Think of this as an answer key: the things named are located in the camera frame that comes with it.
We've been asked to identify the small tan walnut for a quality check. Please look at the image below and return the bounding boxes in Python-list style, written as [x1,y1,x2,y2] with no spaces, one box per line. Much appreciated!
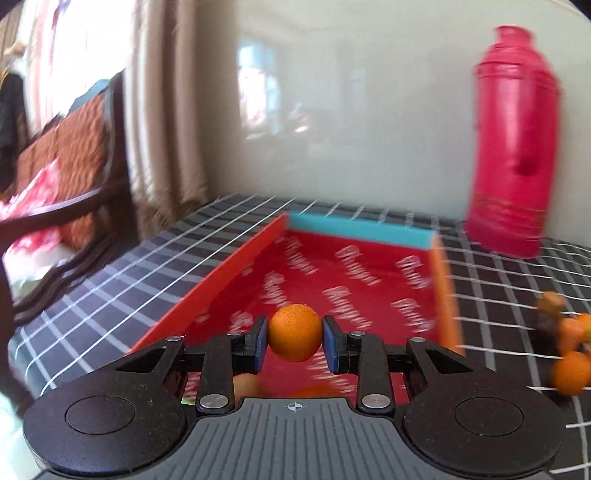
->
[233,373,266,403]

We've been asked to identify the large orange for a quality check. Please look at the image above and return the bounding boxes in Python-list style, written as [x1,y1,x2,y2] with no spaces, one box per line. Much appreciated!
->
[267,304,322,363]

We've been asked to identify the colourful cardboard box tray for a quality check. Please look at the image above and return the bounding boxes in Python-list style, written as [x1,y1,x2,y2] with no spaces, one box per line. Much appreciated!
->
[128,211,465,407]

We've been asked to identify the black white grid tablecloth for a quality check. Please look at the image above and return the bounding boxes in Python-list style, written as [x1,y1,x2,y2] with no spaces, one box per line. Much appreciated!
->
[10,195,590,479]

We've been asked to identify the dark wooden sofa chair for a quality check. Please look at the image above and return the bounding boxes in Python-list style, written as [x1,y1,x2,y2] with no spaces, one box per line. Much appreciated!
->
[1,73,139,416]

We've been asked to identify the greenish carrot top chunk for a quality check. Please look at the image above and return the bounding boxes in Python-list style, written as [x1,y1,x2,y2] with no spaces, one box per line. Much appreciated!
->
[536,291,566,322]

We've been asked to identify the beige curtain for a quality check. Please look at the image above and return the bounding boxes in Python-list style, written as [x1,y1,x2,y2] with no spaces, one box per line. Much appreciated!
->
[124,1,208,237]

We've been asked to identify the carrot chunk middle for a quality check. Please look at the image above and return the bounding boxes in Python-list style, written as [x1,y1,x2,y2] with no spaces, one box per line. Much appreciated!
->
[556,317,585,356]

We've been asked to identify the small orange back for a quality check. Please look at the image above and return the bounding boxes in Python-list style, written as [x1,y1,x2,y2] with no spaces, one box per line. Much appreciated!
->
[576,313,591,343]

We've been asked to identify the pink checkered plastic bag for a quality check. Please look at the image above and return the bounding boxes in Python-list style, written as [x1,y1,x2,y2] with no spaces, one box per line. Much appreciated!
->
[1,158,61,254]

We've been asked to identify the red thermos flask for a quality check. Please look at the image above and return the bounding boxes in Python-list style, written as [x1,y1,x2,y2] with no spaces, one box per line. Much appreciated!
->
[466,25,560,259]

